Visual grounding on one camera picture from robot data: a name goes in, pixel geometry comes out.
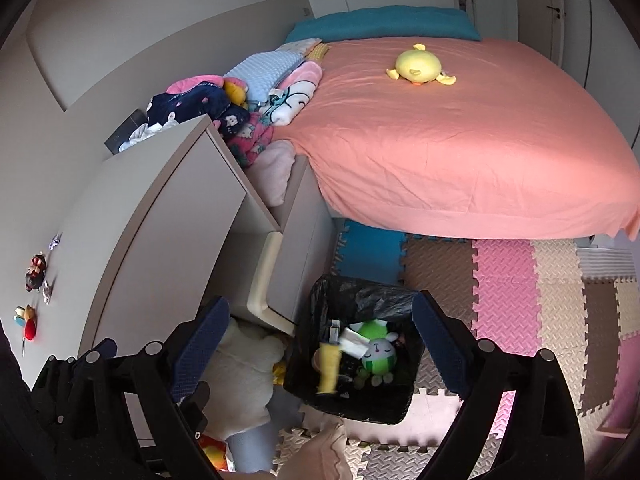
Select small white patterned pillow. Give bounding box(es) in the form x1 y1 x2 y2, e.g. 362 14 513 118
274 38 323 56

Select beige cushion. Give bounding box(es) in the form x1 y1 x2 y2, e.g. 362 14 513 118
295 422 353 480

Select foam floor mat tiles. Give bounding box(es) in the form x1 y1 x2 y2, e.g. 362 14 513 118
272 220 640 480

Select light blue dotted blanket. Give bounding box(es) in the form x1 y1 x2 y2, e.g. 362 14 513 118
227 51 306 103

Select navy patterned blanket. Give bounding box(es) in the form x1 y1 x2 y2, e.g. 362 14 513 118
146 82 251 141

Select small yellow plush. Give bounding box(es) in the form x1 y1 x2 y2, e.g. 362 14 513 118
223 78 249 107

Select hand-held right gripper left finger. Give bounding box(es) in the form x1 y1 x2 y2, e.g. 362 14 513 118
55 296 232 480

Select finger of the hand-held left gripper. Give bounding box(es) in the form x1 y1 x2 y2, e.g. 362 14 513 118
30 354 76 441

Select yellow duck plush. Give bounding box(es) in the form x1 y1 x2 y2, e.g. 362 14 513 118
385 44 457 87

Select white wardrobe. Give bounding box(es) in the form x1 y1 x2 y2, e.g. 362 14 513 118
517 0 640 91

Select green white plush toy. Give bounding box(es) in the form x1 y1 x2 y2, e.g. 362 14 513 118
348 319 401 377

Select white pink cartoon blanket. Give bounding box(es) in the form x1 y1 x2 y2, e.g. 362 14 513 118
257 60 324 127

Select light blue cushion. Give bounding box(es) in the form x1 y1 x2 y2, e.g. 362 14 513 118
225 427 281 473

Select teal pillow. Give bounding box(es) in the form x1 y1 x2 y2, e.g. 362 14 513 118
285 6 482 45

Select dark small figure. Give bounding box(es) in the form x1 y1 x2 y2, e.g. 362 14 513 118
25 254 48 292

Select bed with pink sheet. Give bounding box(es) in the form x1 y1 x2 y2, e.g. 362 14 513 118
272 40 640 241

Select trash bin with black bag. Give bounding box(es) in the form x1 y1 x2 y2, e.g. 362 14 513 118
282 274 427 425

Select hot pink blanket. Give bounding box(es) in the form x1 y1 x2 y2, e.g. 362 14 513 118
166 75 226 95

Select large white plush toy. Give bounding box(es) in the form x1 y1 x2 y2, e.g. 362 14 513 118
202 317 287 441

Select pale pink fluffy blanket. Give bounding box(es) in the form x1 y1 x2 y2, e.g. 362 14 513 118
247 140 297 207

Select pink floral blanket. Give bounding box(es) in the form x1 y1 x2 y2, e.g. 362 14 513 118
220 112 276 168

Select orange yellow toy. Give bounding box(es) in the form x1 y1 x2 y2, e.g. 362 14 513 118
197 435 228 471

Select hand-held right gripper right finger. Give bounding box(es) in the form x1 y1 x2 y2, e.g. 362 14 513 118
412 290 581 480

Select white desk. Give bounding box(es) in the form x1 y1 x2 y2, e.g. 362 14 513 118
0 114 281 441

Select grey drawer cabinet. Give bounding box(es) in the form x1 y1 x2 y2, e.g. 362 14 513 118
227 155 337 338

